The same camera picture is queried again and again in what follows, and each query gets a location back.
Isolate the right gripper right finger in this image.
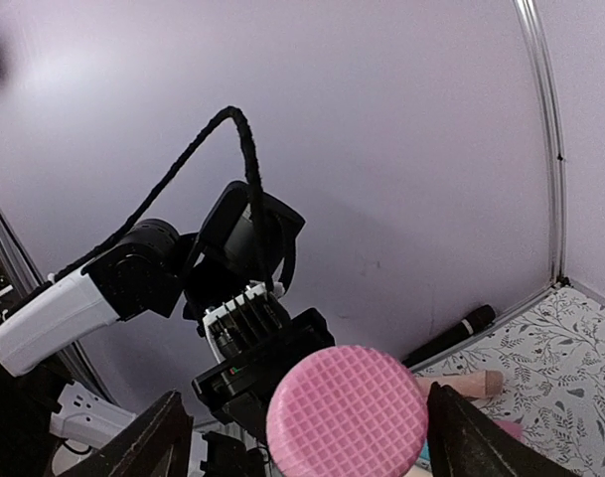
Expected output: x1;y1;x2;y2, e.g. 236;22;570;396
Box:
427;384;574;477

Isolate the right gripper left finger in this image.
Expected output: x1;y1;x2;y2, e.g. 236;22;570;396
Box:
80;391;193;476

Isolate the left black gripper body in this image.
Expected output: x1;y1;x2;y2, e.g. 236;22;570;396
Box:
192;308;335;444

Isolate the short pink microphone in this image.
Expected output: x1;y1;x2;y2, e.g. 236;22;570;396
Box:
495;420;523;442

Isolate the beige microphone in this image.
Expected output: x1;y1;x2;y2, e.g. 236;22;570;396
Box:
415;370;505;399

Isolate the tall pink microphone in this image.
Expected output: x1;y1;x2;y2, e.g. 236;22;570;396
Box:
266;346;428;476

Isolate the black microphone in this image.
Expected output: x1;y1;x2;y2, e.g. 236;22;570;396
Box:
401;304;497;368

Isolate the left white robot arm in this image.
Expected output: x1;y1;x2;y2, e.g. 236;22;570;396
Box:
0;181;335;441

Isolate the floral table mat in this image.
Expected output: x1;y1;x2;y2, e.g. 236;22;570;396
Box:
419;288;605;476

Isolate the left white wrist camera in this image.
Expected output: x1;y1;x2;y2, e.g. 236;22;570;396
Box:
203;282;291;364

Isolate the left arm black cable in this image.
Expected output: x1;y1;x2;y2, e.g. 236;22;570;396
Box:
43;104;276;294

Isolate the left aluminium frame post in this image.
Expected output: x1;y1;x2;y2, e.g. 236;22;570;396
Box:
513;0;571;287

